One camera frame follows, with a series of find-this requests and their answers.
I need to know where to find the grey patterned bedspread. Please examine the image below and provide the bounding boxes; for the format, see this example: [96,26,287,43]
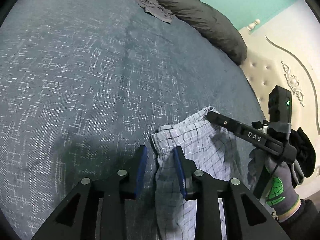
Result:
[0,0,268,240]

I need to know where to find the person's right hand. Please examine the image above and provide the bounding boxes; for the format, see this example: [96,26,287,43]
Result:
[247,151,300,223]

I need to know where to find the person's right forearm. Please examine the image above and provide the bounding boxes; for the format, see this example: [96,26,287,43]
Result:
[277,199,320,240]

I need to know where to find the crumpled blue-grey garment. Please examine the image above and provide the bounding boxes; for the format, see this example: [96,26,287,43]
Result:
[134,0,160,13]

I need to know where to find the cream tufted headboard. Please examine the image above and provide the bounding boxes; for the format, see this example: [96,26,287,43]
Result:
[239,19,320,135]

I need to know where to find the dark grey flat garment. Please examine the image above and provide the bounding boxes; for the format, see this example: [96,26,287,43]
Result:
[145,4,175,25]

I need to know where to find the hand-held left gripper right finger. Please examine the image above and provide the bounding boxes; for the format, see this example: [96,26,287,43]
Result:
[173,146,290,240]

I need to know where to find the dark grey rolled duvet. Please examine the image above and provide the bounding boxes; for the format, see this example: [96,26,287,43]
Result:
[100,0,248,64]

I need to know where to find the light plaid shorts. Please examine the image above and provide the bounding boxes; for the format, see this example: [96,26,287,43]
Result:
[150,106,250,240]

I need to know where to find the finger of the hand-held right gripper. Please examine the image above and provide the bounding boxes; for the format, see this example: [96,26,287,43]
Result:
[205,112,244,139]

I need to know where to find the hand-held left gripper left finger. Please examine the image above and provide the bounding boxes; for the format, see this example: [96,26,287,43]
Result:
[31,145,148,240]

